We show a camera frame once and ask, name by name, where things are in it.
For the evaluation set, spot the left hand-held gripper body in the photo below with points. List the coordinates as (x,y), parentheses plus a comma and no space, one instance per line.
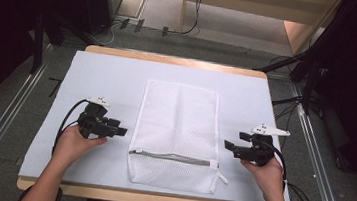
(94,123)

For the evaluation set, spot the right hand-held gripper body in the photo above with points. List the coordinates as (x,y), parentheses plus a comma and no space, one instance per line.
(258,150)

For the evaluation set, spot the white mesh laundry bag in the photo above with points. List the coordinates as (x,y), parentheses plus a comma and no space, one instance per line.
(176,130)

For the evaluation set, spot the person's right hand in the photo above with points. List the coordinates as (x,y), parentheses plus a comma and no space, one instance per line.
(267,178)

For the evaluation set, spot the person's left hand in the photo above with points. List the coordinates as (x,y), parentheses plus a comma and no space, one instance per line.
(71,146)

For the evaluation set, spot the pale blue table mat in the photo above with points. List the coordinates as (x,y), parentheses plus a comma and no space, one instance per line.
(102,72)

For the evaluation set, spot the wooden table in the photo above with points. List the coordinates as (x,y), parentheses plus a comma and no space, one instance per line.
(156,200)

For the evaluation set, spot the black metal stand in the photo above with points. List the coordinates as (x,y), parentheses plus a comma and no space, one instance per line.
(38,45)
(309,84)

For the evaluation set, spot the light wooden shelf unit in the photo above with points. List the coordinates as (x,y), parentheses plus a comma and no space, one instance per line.
(244,0)

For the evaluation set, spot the metal floor rail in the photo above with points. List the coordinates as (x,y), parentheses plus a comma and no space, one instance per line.
(3,119)
(317,162)

